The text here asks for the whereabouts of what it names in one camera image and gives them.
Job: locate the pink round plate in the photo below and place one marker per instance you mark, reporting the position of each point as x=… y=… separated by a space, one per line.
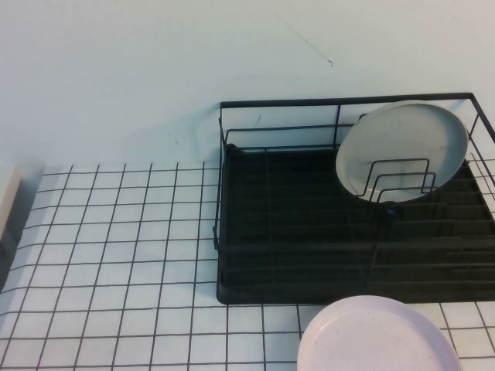
x=371 y=340

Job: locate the grey round plate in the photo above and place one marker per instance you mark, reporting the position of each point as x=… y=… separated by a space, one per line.
x=402 y=143

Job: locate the black drip tray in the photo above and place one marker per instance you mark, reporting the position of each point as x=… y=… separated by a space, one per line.
x=301 y=193

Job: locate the white grid pattern tablecloth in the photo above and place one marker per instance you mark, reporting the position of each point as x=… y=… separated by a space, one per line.
x=116 y=251

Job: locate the beige box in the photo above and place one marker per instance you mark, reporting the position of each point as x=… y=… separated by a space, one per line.
x=8 y=201

